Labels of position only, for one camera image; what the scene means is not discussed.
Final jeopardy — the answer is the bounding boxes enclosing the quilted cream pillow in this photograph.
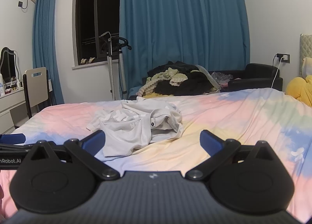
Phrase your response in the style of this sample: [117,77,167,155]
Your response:
[299,33,312,78]

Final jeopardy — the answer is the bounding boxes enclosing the dark framed window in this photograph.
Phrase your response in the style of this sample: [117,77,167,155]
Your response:
[74,0,121,67]

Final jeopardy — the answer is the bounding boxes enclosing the black framed vanity mirror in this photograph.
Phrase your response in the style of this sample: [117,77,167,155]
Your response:
[0,47,20,85]

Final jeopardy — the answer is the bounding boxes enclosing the white charging cable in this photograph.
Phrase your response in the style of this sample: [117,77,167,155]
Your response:
[270,57,284,90]

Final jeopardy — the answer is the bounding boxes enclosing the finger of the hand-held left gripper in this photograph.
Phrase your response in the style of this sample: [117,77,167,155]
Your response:
[0,133,37,152]

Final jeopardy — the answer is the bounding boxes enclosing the yellow plush toy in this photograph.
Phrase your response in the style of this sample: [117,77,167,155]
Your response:
[285,75,312,107]

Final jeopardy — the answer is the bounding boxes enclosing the white dressing table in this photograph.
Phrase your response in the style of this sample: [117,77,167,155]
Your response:
[0,87,28,135]

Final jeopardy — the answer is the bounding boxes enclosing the yellow cloth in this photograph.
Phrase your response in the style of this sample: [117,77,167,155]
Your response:
[143,92,172,98]

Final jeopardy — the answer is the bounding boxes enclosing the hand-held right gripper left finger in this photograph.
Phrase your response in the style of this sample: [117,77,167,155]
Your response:
[27,130,120,181]

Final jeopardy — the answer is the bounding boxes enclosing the pastel pillow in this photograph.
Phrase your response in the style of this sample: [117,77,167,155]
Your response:
[302,58,312,78]

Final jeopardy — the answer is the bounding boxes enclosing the crumpled clear plastic wrap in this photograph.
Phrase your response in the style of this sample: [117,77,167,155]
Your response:
[211,71,234,85]

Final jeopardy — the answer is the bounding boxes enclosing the white t-shirt with logo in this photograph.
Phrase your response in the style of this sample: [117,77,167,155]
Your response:
[86,108,153,158]

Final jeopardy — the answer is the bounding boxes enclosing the black wall socket with charger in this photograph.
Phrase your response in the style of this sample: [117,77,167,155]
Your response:
[276,53,290,64]

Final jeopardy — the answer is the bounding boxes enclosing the black sofa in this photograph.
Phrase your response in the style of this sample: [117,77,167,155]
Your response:
[128,63,283,100]

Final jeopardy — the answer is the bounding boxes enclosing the standing garment steamer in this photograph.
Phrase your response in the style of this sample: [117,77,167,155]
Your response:
[99,31,132,101]

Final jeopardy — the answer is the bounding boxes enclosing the white window sill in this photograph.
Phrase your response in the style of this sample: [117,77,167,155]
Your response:
[71,60,109,70]

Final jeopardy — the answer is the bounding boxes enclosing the beige gloves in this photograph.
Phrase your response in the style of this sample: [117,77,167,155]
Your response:
[80,57,96,66]

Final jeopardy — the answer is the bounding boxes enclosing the pastel tie-dye duvet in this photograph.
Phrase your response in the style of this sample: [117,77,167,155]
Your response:
[0,88,312,224]

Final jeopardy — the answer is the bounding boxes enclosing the narrow blue curtain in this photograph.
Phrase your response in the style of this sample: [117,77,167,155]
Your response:
[32,0,65,105]

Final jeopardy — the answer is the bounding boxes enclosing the beige chair with black frame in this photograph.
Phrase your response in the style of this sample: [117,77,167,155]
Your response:
[23,67,53,120]

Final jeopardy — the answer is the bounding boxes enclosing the pile of black clothes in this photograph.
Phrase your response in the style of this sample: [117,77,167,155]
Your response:
[146,61,221,96]

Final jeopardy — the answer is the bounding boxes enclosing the cream fuzzy blanket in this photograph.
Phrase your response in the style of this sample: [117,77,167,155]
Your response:
[136,67,188,96]

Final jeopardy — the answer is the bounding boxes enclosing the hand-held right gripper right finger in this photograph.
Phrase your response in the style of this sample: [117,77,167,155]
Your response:
[185,130,281,181]

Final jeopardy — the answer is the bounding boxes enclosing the wide blue curtain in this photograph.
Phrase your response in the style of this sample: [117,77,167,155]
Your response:
[119,0,251,100]

